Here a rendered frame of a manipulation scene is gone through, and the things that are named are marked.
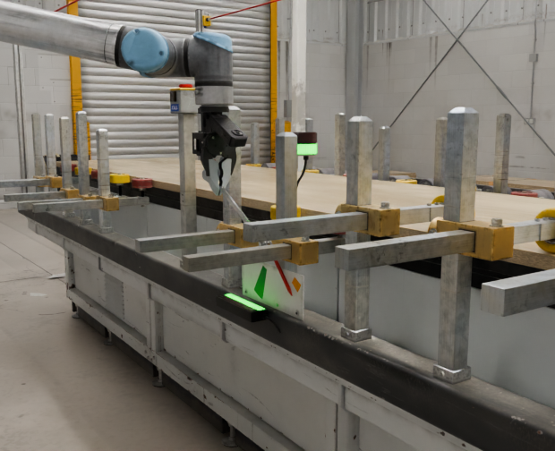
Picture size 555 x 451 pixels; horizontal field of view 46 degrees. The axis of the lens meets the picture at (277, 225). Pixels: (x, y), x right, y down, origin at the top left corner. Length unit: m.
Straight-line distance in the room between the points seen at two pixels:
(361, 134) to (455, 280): 0.34
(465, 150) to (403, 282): 0.51
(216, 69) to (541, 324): 0.88
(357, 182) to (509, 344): 0.42
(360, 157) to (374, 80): 10.33
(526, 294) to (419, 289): 0.75
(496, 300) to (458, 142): 0.41
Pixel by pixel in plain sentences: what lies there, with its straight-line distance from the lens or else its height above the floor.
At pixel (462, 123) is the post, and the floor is 1.13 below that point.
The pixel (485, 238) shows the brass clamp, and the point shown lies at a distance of 1.05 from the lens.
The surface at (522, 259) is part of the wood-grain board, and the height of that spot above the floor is 0.88.
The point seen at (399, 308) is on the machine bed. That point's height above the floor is 0.71.
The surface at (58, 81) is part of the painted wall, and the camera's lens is 9.35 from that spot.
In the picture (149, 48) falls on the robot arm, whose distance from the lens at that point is 1.45.
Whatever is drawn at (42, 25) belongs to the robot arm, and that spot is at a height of 1.33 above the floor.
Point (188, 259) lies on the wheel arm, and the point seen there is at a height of 0.86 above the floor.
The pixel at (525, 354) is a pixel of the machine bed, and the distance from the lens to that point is 1.33.
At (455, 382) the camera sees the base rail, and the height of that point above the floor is 0.70.
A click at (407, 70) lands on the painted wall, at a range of 11.05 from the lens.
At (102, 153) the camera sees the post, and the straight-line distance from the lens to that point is 2.59.
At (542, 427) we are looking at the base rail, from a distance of 1.05.
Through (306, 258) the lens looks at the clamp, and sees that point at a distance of 1.43.
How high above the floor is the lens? 1.13
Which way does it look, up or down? 9 degrees down
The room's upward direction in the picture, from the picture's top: straight up
